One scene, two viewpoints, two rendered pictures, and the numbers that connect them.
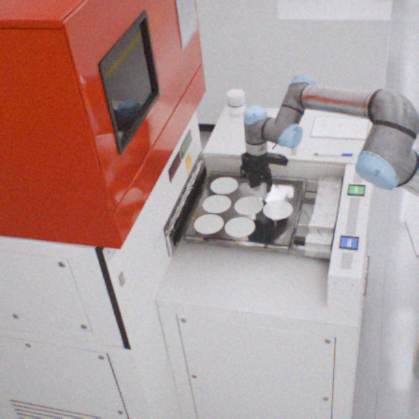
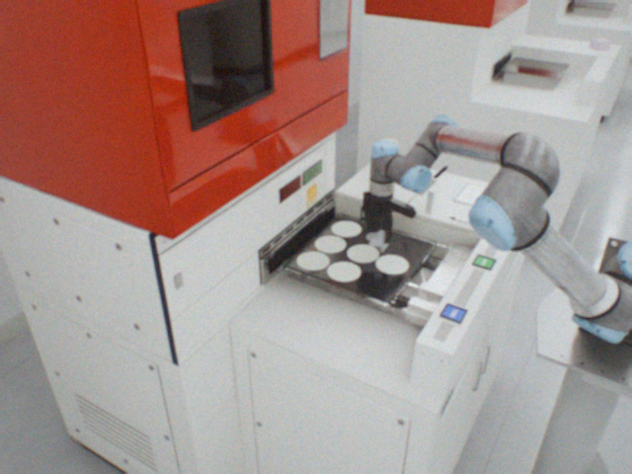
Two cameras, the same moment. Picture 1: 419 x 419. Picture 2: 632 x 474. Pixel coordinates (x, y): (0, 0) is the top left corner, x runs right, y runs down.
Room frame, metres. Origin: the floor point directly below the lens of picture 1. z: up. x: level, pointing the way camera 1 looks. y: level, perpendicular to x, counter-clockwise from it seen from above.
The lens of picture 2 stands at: (0.20, -0.27, 1.89)
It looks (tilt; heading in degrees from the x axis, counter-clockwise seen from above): 33 degrees down; 11
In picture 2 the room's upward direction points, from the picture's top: straight up
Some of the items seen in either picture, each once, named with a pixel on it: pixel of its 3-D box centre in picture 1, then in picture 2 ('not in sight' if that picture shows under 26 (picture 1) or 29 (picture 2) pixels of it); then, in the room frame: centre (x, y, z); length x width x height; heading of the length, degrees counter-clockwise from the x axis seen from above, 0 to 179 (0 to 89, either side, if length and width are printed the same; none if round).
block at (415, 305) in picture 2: (318, 242); (423, 308); (1.42, -0.33, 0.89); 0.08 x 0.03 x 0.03; 70
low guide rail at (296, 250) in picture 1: (257, 245); (358, 296); (1.50, -0.15, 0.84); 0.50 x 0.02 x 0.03; 70
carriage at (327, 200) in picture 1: (324, 218); (441, 286); (1.56, -0.38, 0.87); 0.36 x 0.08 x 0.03; 160
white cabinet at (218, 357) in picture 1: (283, 291); (390, 363); (1.68, -0.26, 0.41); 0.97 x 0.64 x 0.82; 160
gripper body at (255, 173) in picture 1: (255, 166); (377, 209); (1.65, -0.17, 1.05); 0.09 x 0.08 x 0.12; 112
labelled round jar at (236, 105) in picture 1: (236, 103); not in sight; (2.16, -0.16, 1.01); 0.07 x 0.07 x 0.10
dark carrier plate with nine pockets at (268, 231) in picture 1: (246, 207); (360, 254); (1.64, -0.13, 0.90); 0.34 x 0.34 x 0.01; 70
